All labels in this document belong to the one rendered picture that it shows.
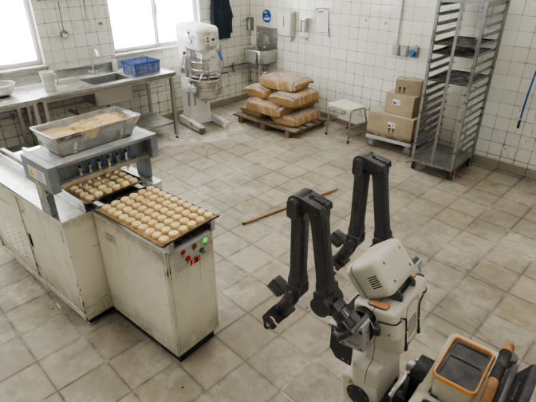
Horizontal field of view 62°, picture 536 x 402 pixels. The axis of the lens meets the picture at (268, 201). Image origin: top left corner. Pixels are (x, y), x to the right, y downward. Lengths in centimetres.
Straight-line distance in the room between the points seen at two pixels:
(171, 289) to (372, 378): 117
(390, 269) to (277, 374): 140
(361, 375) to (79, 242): 181
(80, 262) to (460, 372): 218
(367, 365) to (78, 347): 195
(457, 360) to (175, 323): 153
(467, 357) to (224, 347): 162
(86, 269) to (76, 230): 29
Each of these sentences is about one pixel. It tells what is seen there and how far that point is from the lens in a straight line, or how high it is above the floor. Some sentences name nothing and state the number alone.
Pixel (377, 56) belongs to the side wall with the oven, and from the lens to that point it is 628.
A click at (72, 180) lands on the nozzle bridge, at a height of 105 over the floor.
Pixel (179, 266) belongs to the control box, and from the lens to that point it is 242.
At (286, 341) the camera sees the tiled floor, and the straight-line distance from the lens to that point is 302.
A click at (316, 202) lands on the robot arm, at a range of 144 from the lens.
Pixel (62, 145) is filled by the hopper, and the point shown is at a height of 126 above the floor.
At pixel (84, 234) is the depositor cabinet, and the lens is 292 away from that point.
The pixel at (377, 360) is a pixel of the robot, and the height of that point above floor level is 80.
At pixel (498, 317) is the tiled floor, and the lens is 355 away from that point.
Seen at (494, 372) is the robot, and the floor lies 100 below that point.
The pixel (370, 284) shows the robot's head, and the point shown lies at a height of 117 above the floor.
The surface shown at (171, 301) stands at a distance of 256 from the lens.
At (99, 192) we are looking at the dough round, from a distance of 289.
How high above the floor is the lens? 218
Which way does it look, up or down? 29 degrees down
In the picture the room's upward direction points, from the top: straight up
